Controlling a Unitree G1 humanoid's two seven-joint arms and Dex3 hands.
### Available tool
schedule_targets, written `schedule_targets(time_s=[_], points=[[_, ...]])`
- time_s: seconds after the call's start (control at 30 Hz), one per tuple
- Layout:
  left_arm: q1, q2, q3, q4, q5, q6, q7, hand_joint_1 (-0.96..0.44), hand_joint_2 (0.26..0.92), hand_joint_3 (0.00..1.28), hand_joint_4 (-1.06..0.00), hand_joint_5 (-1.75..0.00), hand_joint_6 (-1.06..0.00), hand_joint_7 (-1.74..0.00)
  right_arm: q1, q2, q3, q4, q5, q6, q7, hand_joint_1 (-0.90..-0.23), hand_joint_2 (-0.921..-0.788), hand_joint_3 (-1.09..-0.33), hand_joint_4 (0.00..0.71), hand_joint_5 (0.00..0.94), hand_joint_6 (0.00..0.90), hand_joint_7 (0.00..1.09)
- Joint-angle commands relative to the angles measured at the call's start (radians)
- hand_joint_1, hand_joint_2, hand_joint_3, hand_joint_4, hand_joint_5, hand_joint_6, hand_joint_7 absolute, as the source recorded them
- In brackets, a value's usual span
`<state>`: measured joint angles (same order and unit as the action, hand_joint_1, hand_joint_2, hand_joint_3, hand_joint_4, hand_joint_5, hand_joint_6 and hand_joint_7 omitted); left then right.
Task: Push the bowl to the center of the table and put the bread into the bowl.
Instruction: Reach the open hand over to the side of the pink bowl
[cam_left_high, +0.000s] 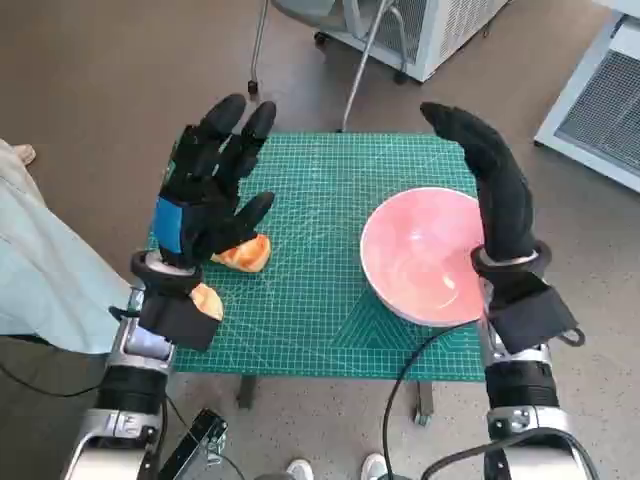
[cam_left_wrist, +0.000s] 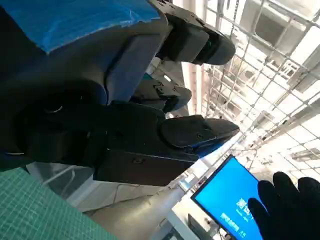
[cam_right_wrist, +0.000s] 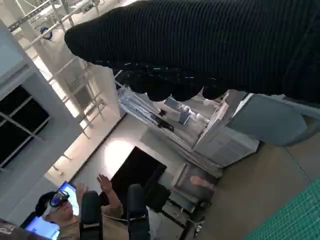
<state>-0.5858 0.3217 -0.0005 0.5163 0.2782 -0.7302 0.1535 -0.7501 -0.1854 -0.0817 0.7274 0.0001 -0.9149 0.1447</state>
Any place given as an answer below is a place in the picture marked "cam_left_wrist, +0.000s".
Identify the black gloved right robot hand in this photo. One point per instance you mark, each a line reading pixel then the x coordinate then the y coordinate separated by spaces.
pixel 292 212

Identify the grey desk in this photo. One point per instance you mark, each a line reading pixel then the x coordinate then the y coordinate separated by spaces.
pixel 175 225

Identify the green cutting mat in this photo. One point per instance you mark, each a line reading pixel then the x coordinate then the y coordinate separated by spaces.
pixel 37 212

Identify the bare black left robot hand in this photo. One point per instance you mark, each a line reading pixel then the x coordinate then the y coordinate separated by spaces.
pixel 75 105

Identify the monitor with blue screen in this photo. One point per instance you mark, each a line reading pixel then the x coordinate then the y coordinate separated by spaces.
pixel 220 192

